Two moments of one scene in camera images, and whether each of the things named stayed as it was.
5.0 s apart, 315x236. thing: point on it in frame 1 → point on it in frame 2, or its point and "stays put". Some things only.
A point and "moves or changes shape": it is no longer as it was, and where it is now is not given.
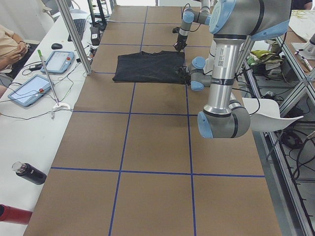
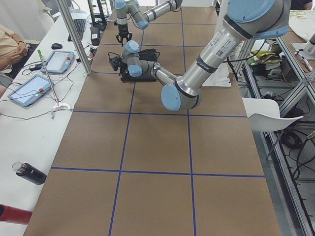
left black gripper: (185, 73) → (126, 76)
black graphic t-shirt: (159, 67) moves or changes shape
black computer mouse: (56, 45) stays put
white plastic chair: (265, 115) stays put
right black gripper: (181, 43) → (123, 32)
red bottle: (13, 215) stays put
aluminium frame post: (82, 53) stays put
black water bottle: (28, 172) stays put
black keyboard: (80, 25) stays put
